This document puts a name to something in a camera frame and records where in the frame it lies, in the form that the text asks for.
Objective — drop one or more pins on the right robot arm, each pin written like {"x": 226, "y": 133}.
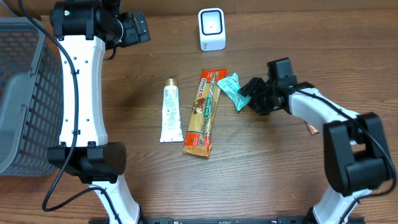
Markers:
{"x": 357, "y": 161}

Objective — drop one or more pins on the orange tissue pack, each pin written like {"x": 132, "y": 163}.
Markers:
{"x": 311, "y": 129}

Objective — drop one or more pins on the grey plastic basket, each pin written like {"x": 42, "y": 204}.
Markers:
{"x": 31, "y": 99}

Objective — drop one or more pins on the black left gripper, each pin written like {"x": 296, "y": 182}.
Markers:
{"x": 135, "y": 33}

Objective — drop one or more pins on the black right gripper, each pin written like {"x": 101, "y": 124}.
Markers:
{"x": 254, "y": 91}

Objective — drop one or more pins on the white tube gold cap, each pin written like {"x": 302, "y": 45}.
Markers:
{"x": 171, "y": 120}

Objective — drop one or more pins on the teal snack packet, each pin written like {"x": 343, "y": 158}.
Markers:
{"x": 230, "y": 86}

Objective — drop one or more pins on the white barcode scanner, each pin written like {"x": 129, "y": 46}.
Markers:
{"x": 212, "y": 30}

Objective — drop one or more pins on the orange spaghetti packet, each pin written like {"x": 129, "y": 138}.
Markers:
{"x": 198, "y": 136}

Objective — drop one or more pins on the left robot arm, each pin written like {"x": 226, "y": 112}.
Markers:
{"x": 84, "y": 31}

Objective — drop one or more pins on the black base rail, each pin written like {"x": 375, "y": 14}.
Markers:
{"x": 278, "y": 220}

